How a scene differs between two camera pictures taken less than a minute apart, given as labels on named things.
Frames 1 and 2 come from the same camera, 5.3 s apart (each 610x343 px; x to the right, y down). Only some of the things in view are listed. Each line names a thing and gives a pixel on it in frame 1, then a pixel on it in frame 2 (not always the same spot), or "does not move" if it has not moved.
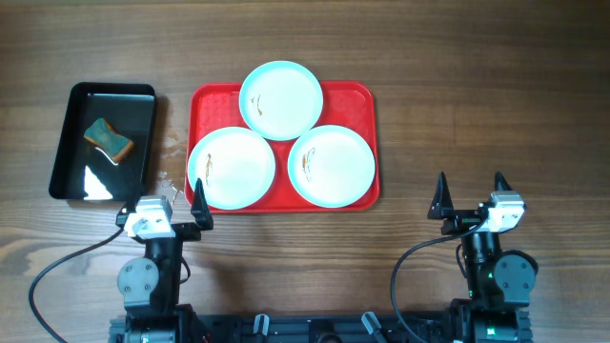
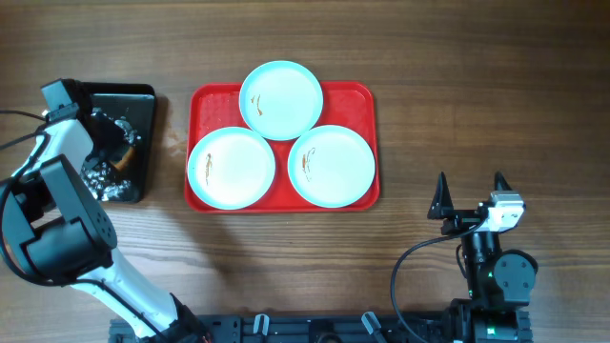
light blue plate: (235, 168) does not move
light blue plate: (331, 167) does not move
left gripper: (191, 231) -> (114, 140)
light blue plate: (281, 100) does not move
